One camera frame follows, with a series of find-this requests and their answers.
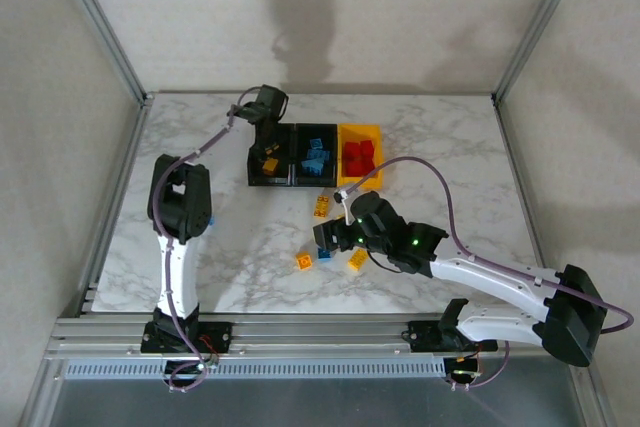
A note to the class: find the small blue lego brick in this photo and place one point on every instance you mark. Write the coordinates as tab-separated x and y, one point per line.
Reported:
325	255

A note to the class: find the yellow lego plate orange print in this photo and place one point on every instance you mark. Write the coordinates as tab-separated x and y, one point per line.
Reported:
321	206

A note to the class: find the yellow lego brick round mark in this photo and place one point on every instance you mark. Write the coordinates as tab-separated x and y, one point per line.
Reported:
303	261

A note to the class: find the long blue lego brick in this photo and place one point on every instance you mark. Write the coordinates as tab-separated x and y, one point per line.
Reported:
311	167

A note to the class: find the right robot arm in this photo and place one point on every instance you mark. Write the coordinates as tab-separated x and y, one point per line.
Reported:
490	279

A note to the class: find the black plastic bin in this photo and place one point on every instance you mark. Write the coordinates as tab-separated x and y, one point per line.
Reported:
285	157
330	132

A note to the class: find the yellow plastic bin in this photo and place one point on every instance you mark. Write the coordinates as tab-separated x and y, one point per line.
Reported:
377	134

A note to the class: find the small controller board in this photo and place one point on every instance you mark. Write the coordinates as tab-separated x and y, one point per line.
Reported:
465	373
207	366

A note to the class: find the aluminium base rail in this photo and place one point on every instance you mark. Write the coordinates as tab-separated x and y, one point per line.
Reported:
320	337

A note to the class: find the aluminium side rail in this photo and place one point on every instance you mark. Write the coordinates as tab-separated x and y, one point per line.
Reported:
521	187
119	197

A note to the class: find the aluminium frame post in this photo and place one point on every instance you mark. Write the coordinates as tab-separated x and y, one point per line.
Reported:
539	22
100	22

